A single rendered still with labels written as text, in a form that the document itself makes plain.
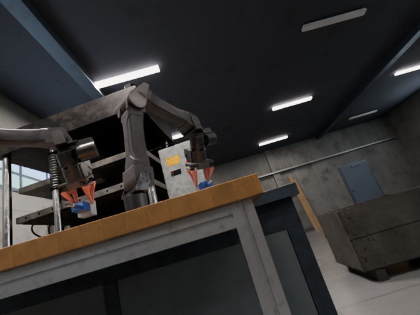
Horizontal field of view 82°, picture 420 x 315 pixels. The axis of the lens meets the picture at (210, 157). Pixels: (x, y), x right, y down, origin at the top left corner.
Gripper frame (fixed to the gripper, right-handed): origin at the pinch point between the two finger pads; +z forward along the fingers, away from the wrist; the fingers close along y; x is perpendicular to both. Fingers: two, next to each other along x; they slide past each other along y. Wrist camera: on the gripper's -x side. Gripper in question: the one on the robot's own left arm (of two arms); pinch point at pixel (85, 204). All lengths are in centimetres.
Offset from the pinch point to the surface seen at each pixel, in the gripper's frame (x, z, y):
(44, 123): -121, -49, 73
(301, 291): 23, 39, -62
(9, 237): -90, 27, 111
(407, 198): -115, 103, -209
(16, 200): -277, 23, 247
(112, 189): -94, 15, 28
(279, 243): 16, 26, -61
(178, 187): -89, 27, -20
